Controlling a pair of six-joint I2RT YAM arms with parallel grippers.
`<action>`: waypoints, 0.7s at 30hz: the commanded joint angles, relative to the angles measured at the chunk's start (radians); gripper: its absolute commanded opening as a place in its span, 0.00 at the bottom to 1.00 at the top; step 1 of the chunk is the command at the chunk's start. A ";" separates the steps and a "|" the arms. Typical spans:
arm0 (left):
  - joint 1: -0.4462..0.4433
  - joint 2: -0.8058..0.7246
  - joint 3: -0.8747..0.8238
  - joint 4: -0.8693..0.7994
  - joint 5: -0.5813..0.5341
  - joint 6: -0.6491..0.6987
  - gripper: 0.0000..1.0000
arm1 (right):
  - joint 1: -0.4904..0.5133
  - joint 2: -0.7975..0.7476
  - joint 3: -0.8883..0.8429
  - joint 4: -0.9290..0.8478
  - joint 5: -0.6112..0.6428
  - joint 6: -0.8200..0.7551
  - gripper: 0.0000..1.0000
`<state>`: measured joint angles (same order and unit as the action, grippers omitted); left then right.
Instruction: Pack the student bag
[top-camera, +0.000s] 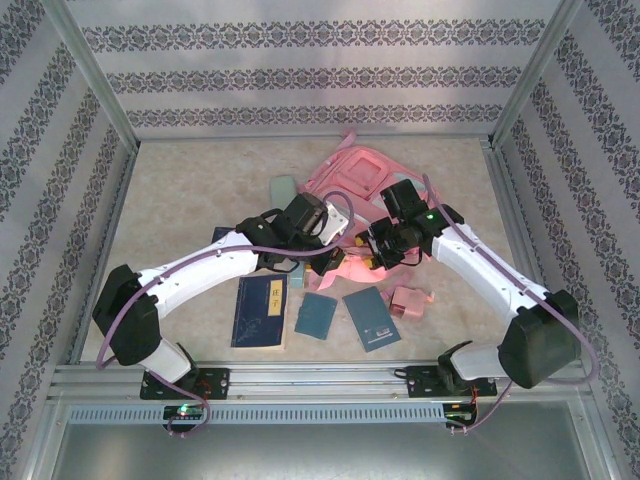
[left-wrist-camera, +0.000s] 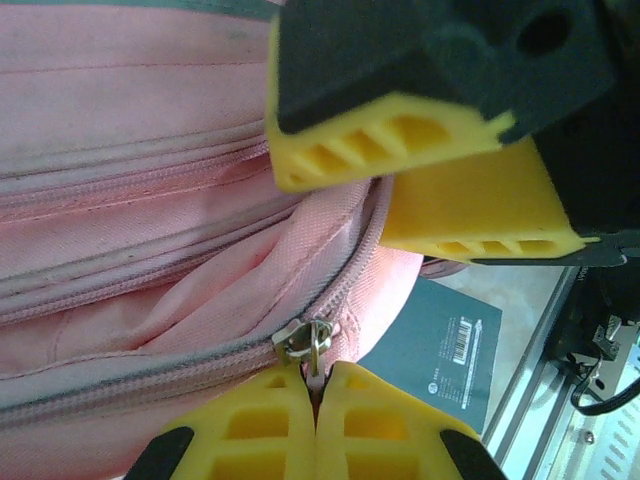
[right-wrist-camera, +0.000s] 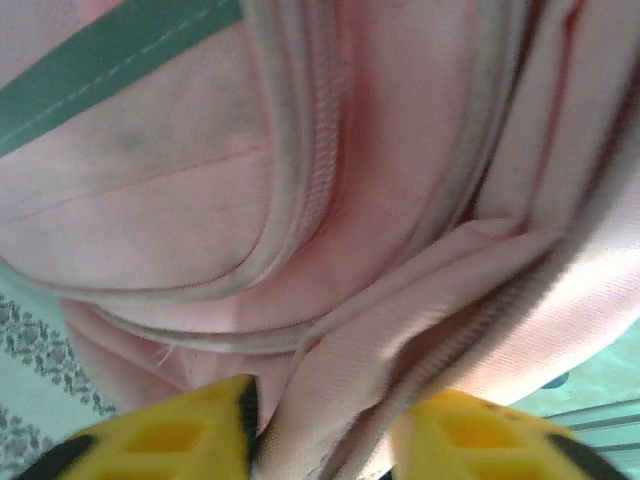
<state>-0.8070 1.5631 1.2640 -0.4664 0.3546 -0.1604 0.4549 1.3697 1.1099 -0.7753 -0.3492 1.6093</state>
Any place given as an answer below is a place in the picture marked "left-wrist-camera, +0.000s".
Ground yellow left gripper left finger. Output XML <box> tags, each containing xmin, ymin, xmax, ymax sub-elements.
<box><xmin>124</xmin><ymin>362</ymin><xmax>317</xmax><ymax>480</ymax></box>

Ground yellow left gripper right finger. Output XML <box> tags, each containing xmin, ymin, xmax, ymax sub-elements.
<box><xmin>319</xmin><ymin>360</ymin><xmax>506</xmax><ymax>480</ymax></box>

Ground teal notebook with barcode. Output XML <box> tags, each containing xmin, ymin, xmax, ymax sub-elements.
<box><xmin>357</xmin><ymin>277</ymin><xmax>504</xmax><ymax>434</ymax></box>

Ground pink student backpack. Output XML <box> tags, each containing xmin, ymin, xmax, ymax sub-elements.
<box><xmin>0</xmin><ymin>0</ymin><xmax>471</xmax><ymax>480</ymax></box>

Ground black cable loop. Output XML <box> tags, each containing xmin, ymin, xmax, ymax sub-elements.
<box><xmin>569</xmin><ymin>349</ymin><xmax>640</xmax><ymax>417</ymax></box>

